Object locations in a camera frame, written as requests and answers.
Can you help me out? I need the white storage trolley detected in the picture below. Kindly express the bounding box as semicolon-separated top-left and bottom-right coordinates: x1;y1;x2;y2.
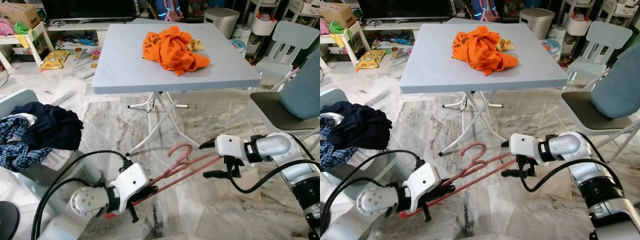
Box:
557;0;593;56
597;0;640;16
242;0;278;53
295;0;321;16

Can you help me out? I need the white folding chair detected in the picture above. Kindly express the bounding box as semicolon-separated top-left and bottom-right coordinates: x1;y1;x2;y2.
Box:
560;90;640;166
249;90;321;146

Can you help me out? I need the blue pink backpack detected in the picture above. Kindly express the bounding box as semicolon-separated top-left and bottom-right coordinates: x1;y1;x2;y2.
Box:
470;0;500;22
155;0;183;22

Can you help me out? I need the grey ribbed bin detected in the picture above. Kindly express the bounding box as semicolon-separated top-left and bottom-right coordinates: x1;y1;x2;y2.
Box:
519;7;557;40
204;7;241;38

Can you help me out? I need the light blue cushion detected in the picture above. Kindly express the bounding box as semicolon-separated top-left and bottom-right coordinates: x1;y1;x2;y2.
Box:
280;50;321;121
590;47;640;121

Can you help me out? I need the navy blue garment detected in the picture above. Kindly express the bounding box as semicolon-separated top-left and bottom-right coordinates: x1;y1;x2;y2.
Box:
11;101;84;151
325;101;393;151

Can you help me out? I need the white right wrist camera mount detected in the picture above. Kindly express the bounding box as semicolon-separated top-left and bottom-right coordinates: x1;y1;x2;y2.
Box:
215;134;252;160
510;133;546;161

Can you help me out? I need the blue plaid garment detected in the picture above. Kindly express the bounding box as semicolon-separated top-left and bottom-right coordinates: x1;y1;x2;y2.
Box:
320;117;361;171
0;116;53;173

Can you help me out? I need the white tv bench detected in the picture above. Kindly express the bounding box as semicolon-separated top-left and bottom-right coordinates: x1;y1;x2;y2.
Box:
47;19;136;33
365;19;451;32

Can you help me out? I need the yellow toy board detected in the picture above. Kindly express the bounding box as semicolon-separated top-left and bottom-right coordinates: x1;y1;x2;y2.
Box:
40;49;71;70
355;49;387;70

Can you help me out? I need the cardboard box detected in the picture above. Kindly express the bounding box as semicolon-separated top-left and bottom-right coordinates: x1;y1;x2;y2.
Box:
0;2;40;28
320;2;356;28

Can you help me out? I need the black television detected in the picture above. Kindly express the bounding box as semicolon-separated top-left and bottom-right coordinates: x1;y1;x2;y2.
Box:
41;0;136;21
357;0;453;21

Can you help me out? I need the white kids table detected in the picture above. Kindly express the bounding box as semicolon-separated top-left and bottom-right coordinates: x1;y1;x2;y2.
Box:
320;22;371;66
0;22;55;70

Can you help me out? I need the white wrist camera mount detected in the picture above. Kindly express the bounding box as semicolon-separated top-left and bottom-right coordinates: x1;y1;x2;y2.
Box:
510;133;546;161
111;162;151;202
404;161;442;201
215;134;252;160

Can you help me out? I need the orange t-shirt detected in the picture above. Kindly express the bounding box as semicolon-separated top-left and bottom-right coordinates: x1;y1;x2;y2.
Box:
141;25;211;77
451;26;519;77

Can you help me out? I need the pink clothes hanger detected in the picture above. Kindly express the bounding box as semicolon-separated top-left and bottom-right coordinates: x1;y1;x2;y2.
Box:
400;141;518;218
102;142;226;221

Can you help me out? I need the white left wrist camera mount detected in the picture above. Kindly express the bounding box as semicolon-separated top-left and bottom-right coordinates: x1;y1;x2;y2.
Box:
404;161;442;201
111;162;151;202

